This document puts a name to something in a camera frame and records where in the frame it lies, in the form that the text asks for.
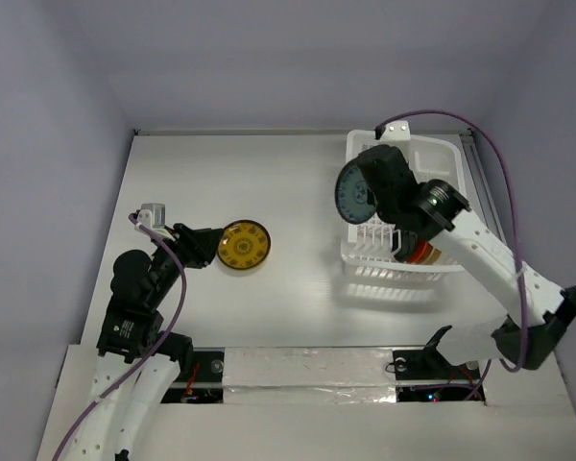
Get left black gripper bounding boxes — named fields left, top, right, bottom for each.
left=148, top=221, right=224, bottom=304

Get blue grey patterned plate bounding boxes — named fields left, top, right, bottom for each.
left=334, top=159, right=376, bottom=225

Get yellow patterned plate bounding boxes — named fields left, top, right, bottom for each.
left=217, top=220, right=272, bottom=271

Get orange red plate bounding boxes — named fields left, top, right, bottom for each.
left=406, top=240, right=435, bottom=265

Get black plate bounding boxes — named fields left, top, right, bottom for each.
left=391, top=230, right=418, bottom=263

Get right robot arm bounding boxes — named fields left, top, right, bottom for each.
left=348, top=144, right=576, bottom=376

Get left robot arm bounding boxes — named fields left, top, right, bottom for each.
left=53, top=213, right=224, bottom=460

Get white plastic dish rack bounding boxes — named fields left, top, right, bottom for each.
left=340, top=130, right=466, bottom=281

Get beige plate at rack end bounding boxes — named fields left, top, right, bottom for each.
left=425, top=247, right=442, bottom=265

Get white foam strip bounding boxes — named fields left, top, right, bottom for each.
left=222, top=348, right=396, bottom=405

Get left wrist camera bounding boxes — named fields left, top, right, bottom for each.
left=133, top=203, right=168, bottom=236

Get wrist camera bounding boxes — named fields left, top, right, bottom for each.
left=374, top=120, right=411, bottom=142
left=133, top=203, right=168, bottom=236

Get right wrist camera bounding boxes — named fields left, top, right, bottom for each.
left=374, top=120, right=411, bottom=142

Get aluminium rail on right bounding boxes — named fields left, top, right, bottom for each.
left=460, top=129, right=505, bottom=240

